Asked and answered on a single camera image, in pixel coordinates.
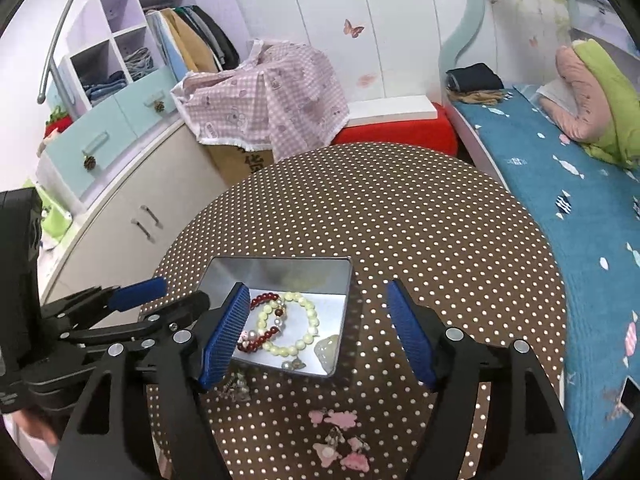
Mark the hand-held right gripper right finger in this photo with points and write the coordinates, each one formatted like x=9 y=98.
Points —
x=410 y=335

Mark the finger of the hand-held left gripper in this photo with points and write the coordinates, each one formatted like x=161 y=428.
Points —
x=140 y=292
x=175 y=310

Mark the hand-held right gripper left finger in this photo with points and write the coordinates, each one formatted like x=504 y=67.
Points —
x=225 y=335

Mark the silver metal tin box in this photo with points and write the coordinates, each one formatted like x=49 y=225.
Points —
x=280 y=272

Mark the pale jade pendant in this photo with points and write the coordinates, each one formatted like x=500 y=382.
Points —
x=327 y=350

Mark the person's left hand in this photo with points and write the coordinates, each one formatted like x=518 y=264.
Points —
x=30 y=425

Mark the white cabinet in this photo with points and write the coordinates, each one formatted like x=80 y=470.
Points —
x=110 y=230

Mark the green packet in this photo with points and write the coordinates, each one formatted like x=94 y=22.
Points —
x=55 y=215

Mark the brown polka-dot tablecloth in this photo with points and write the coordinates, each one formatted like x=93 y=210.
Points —
x=400 y=210

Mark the teal drawer unit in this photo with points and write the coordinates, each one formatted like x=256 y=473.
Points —
x=75 y=135

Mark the cardboard box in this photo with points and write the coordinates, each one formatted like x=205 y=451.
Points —
x=240 y=162

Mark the blue bed sheet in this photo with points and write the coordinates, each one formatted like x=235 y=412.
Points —
x=575 y=240

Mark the red stool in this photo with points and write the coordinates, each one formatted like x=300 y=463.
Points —
x=400 y=135

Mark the folded blue jeans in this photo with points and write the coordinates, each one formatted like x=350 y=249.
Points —
x=105 y=87
x=139 y=62

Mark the white board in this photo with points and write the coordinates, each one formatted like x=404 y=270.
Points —
x=390 y=110

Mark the pink checked cloth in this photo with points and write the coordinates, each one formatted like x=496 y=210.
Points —
x=280 y=95

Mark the folded tan cloth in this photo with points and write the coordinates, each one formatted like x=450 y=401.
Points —
x=480 y=97

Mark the hanging clothes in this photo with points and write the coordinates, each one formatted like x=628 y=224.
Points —
x=200 y=40

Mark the folded dark clothes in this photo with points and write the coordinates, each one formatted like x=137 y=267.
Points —
x=475 y=76

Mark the pink pillow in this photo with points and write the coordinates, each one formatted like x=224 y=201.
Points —
x=575 y=100

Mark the white cubby shelf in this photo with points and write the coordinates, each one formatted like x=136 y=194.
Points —
x=112 y=2

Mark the butterfly sticker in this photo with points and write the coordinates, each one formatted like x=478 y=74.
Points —
x=353 y=28

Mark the white wardrobe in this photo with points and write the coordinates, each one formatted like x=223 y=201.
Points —
x=400 y=20

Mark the green pillow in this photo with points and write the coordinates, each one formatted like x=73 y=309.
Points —
x=610 y=90

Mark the grey curved metal rail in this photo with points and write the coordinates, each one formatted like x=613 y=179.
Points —
x=57 y=45

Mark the teal bed frame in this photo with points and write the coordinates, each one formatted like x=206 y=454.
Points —
x=465 y=25

